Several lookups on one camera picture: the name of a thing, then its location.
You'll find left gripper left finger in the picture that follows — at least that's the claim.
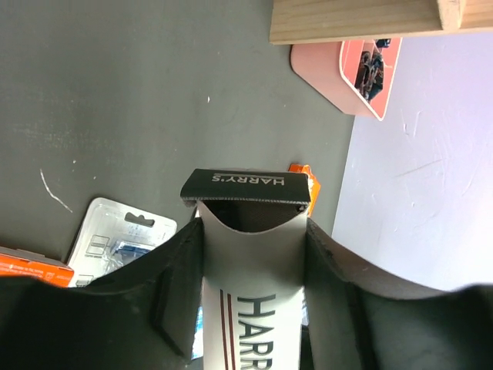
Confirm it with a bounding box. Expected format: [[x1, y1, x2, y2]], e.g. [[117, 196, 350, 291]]
[[1, 219, 203, 369]]

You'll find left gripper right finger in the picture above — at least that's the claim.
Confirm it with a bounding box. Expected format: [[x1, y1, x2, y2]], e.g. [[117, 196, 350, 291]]
[[301, 221, 492, 369]]

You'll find blue razor blister pack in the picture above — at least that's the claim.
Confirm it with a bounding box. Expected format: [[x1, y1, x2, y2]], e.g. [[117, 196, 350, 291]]
[[68, 197, 177, 288]]

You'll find white Harry's box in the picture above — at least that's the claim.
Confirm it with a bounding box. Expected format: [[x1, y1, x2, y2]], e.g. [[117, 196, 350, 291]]
[[180, 169, 310, 369]]

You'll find wooden two-tier shelf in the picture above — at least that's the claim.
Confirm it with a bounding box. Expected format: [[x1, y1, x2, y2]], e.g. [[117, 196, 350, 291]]
[[269, 0, 492, 45]]

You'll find orange Gillette razor box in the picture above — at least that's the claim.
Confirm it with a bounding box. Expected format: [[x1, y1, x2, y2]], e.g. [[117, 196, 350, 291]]
[[288, 163, 321, 217]]

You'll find orange razor blade cartridge box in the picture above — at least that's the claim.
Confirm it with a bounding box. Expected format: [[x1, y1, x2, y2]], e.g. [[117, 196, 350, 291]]
[[0, 247, 74, 288]]

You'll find pink compartment organizer tray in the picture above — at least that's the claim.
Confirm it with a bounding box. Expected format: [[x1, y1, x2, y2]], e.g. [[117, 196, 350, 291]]
[[290, 38, 402, 121]]

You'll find multicolour hair ties front-right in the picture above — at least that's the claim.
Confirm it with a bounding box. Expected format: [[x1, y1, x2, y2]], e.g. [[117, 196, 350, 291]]
[[354, 52, 385, 103]]

